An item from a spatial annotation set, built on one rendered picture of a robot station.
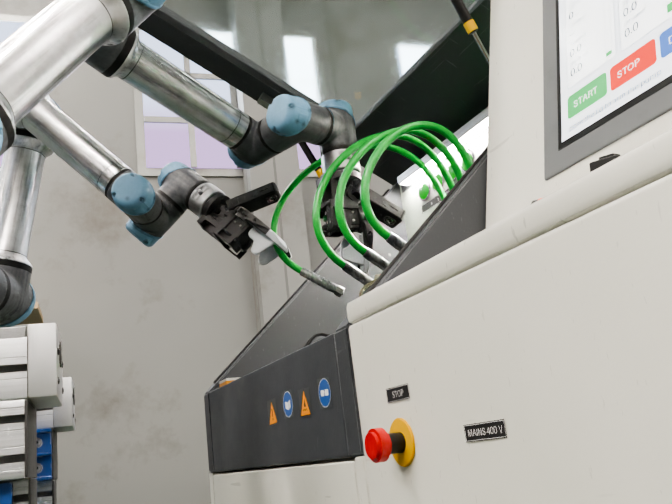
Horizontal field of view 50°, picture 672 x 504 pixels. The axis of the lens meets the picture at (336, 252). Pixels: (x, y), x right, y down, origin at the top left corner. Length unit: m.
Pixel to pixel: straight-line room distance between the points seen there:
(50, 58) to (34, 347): 0.38
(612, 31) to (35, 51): 0.74
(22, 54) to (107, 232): 3.16
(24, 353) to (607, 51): 0.80
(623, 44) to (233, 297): 3.38
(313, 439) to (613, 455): 0.54
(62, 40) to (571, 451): 0.82
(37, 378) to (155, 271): 3.19
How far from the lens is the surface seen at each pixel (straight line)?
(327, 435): 0.98
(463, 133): 1.59
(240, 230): 1.46
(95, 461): 3.94
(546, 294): 0.61
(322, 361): 0.98
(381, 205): 1.38
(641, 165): 0.54
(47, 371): 0.94
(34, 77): 1.03
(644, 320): 0.54
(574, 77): 1.01
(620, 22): 0.98
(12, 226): 1.67
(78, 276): 4.09
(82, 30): 1.10
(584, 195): 0.58
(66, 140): 1.54
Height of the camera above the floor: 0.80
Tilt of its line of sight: 16 degrees up
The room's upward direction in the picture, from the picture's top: 7 degrees counter-clockwise
